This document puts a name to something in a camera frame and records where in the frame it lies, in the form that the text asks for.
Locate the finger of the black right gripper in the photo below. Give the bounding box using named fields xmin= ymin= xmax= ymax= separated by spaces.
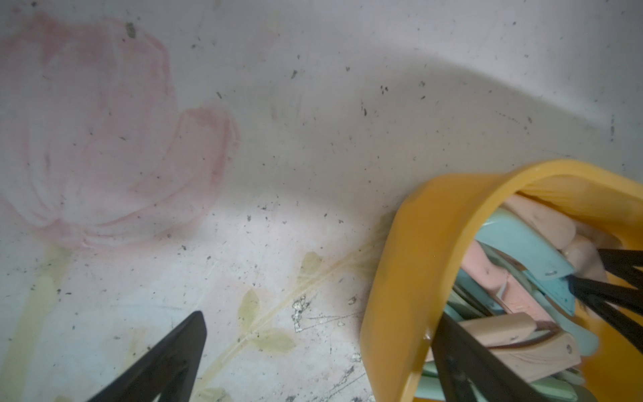
xmin=598 ymin=249 xmax=643 ymax=289
xmin=568 ymin=276 xmax=642 ymax=352

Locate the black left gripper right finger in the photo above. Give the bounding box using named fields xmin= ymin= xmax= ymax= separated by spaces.
xmin=432 ymin=315 xmax=546 ymax=402

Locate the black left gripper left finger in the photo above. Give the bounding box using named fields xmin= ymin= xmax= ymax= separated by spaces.
xmin=91 ymin=311 xmax=207 ymax=402

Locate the teal folding fruit knife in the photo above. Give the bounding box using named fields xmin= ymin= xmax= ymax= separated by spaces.
xmin=475 ymin=208 xmax=576 ymax=316

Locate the yellow plastic storage tray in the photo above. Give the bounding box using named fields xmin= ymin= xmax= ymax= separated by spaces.
xmin=360 ymin=159 xmax=642 ymax=401

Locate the peach fruit knife in tray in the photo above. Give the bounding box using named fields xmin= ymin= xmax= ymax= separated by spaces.
xmin=502 ymin=194 xmax=577 ymax=250

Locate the long pink fruit knife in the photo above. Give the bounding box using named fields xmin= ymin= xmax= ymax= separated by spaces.
xmin=460 ymin=241 xmax=556 ymax=329

